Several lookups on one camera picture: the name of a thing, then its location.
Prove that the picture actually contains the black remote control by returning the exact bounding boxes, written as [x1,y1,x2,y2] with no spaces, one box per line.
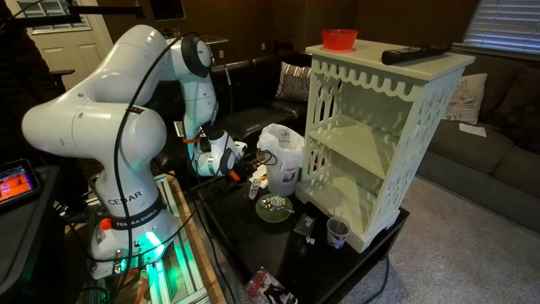
[379,45,452,68]

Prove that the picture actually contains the white panel door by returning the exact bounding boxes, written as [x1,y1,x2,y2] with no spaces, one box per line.
[3,0,114,94]

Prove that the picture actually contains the green bowl with pieces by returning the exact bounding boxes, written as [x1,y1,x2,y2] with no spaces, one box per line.
[253,193,295,227]

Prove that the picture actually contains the red plastic bowl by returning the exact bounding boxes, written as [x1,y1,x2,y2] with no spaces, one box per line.
[320,28,361,53]

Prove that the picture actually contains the grey window blinds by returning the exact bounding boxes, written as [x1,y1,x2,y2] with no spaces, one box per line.
[460,0,540,60]

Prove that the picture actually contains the dark patterned cushion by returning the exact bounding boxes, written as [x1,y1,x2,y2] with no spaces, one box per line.
[492,83,540,156]

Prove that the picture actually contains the tablet with lit screen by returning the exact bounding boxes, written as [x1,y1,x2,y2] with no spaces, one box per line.
[0,158,42,215]

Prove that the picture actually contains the black leather sofa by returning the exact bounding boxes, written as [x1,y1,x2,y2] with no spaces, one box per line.
[150,51,313,178]

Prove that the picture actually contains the white bag-lined bucket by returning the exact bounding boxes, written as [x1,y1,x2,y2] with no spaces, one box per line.
[254,122,307,198]

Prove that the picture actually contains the glossy magazine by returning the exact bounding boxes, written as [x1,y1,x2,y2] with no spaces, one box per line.
[242,268,300,304]

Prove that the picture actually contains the small grey packet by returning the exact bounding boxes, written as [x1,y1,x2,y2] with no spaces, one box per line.
[291,213,318,239]

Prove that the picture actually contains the white paper sheet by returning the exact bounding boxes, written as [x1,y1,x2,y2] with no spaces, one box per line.
[457,122,489,141]

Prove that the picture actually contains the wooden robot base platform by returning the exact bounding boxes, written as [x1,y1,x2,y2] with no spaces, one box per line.
[82,171,227,304]

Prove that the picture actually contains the black floor cable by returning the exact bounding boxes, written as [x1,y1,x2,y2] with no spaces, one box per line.
[362,256,393,304]

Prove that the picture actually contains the grey-green fabric sofa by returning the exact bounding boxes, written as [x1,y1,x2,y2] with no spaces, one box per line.
[416,55,540,234]

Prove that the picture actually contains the patterned brown cushion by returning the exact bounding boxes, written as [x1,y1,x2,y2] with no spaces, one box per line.
[273,61,312,105]

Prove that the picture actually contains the white fretwork cupboard shelf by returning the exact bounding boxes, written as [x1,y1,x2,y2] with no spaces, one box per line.
[293,38,477,256]

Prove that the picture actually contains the beige square cushion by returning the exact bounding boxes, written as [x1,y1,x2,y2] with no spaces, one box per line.
[445,72,489,127]

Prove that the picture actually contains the white crumpled paper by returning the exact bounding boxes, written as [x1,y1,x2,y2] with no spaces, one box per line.
[248,165,271,192]

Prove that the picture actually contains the black low table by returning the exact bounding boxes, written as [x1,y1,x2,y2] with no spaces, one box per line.
[194,168,411,304]

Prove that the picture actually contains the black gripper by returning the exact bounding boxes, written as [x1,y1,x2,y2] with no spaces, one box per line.
[222,148,249,178]

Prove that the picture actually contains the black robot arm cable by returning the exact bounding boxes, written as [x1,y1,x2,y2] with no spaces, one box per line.
[109,33,199,286]

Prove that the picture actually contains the dark patterned cup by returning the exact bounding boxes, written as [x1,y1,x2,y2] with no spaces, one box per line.
[323,215,352,252]

